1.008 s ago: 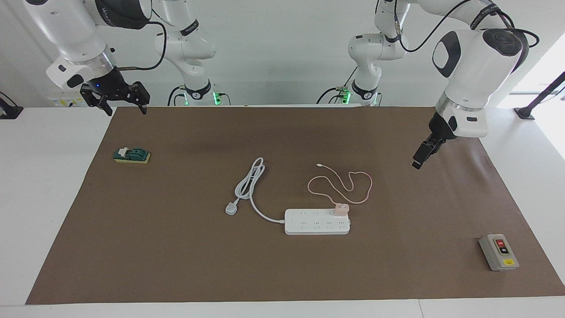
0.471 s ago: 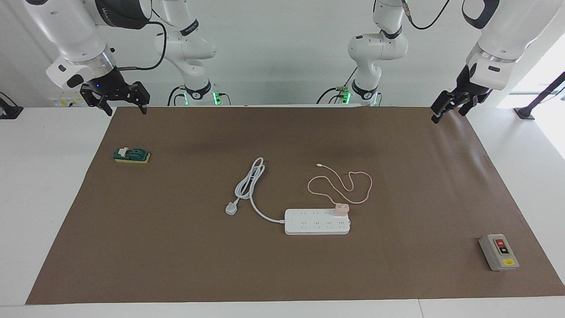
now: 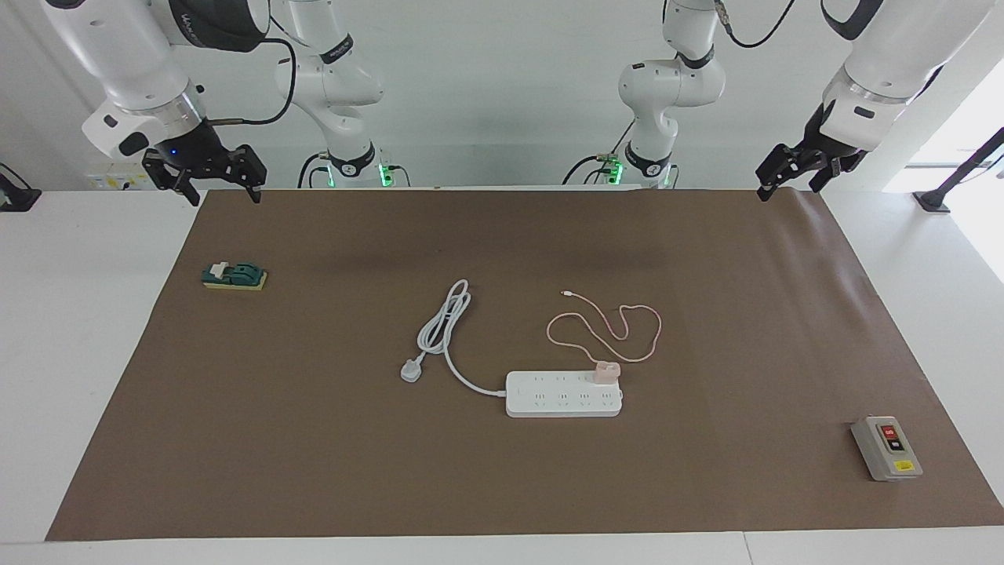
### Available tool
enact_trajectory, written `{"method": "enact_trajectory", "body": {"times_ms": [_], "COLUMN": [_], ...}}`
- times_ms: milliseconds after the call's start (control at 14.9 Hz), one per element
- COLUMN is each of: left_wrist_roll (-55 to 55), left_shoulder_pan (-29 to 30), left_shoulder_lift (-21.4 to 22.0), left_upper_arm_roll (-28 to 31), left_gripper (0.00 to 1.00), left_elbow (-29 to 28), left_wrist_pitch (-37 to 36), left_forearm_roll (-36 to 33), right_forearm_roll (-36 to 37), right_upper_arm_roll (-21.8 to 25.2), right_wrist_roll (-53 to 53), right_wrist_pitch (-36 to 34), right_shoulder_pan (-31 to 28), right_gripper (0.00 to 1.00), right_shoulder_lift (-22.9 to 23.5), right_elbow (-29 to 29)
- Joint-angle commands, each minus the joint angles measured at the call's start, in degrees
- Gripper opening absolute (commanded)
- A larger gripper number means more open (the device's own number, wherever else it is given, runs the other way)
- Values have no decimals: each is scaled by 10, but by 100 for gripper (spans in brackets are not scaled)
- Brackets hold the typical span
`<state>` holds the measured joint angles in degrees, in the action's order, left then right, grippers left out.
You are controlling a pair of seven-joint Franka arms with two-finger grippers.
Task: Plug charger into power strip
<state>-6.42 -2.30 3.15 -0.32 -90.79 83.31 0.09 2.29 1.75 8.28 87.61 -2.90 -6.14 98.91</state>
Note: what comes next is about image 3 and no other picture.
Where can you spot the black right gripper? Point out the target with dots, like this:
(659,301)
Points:
(194,147)

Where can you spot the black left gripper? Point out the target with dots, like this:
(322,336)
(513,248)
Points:
(822,149)

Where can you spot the pink charger block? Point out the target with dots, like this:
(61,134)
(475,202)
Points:
(606,373)

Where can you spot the white power strip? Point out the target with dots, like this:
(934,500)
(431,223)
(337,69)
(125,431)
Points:
(557,399)

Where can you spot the small black clamp stand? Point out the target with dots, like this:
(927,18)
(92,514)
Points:
(20,200)

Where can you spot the brown table mat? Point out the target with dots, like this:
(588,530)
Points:
(314,471)

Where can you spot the white wall socket box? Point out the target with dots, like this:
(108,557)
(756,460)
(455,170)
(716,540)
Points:
(118,182)

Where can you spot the green knife switch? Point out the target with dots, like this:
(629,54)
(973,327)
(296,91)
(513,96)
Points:
(235,276)

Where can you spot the grey on-off switch box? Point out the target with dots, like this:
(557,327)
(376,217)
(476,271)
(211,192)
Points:
(886,451)

